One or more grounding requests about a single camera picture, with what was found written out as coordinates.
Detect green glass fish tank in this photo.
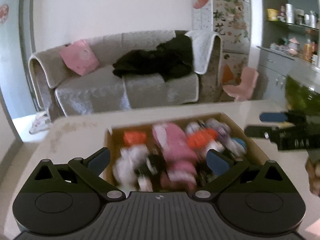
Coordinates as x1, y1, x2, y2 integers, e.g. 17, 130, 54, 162
285, 65, 320, 116

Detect pink small chair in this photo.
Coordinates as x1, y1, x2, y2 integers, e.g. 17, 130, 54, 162
222, 67, 259, 101

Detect white blue sock ball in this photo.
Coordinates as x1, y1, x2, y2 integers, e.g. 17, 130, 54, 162
231, 138, 247, 157

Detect pink cushion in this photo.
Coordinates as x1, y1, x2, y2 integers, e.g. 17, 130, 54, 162
59, 40, 100, 76

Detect grey sofa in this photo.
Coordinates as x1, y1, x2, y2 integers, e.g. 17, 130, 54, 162
28, 30, 222, 121

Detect person's right hand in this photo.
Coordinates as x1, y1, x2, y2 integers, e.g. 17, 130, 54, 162
305, 158, 320, 197

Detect pink fluffy sock bundle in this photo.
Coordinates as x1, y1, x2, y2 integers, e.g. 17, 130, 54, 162
152, 122, 199, 191

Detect cardboard box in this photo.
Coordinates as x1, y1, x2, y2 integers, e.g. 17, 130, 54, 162
104, 113, 268, 186

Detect black clothes on sofa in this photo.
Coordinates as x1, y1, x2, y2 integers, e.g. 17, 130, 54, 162
113, 35, 193, 81

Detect white quilted sofa throw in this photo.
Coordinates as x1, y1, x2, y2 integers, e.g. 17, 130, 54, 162
185, 30, 222, 75

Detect white knit sock bundle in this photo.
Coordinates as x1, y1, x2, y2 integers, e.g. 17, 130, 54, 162
113, 144, 149, 186

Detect grey shelf cabinet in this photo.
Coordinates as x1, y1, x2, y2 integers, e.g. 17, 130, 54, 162
254, 0, 319, 103

